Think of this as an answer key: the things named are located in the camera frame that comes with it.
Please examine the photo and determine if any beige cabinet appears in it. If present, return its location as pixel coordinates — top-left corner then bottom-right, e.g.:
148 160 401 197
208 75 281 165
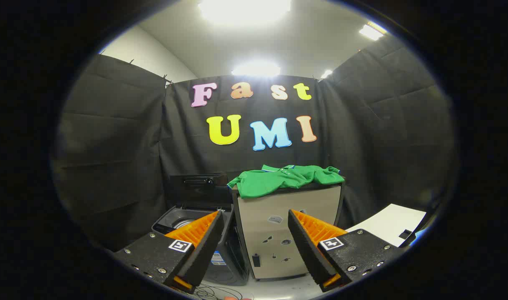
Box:
231 183 344 280

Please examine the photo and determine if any black cable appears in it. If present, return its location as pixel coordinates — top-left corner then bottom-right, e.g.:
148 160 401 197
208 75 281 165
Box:
193 282 243 300

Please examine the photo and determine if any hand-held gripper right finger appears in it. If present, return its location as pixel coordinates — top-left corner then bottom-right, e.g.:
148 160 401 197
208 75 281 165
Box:
288 209 407 293

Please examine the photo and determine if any grey washing machine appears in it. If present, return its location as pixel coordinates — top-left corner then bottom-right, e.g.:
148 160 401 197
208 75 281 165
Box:
152 205 251 286

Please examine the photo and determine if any green polo shirt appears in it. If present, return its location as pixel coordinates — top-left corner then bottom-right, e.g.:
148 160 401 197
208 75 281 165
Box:
227 165 345 199

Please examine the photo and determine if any white board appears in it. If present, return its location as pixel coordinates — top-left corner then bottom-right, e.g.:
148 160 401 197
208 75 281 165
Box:
345 203 427 247

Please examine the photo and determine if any black backdrop cloth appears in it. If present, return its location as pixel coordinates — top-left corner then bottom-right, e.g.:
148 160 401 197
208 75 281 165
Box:
52 35 456 253

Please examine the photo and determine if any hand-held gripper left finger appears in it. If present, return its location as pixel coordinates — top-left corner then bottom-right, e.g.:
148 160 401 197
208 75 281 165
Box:
114 210 225 293

